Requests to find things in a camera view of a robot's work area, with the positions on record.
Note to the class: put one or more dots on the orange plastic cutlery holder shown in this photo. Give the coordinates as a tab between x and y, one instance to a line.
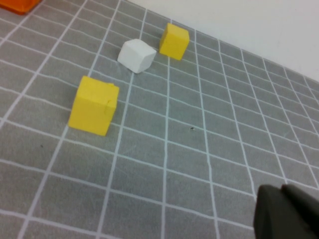
20	5

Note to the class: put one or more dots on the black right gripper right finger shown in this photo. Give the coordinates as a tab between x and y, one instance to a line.
304	204

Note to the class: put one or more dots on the white foam cube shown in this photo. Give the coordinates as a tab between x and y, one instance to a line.
135	56

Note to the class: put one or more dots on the grey grid tablecloth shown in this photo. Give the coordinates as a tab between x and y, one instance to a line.
174	149

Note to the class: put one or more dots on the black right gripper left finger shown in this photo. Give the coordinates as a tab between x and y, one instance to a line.
271	216

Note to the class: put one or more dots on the yellow foam cube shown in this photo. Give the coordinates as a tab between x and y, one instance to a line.
174	42
93	109

